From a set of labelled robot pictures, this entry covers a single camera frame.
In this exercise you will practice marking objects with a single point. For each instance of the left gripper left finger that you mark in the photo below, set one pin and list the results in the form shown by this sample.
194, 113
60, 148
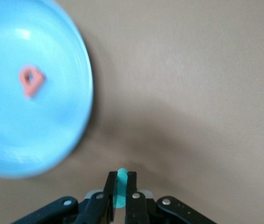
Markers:
94, 210

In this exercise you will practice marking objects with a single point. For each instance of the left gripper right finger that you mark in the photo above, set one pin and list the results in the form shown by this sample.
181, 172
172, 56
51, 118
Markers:
136, 210

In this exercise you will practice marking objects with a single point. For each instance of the teal foam letter j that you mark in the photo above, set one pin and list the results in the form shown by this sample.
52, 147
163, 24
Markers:
121, 186

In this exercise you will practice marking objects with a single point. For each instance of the pink foam letter g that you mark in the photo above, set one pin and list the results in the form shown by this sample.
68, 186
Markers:
32, 92

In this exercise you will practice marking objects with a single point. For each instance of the blue plate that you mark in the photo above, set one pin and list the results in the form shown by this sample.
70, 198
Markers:
52, 128

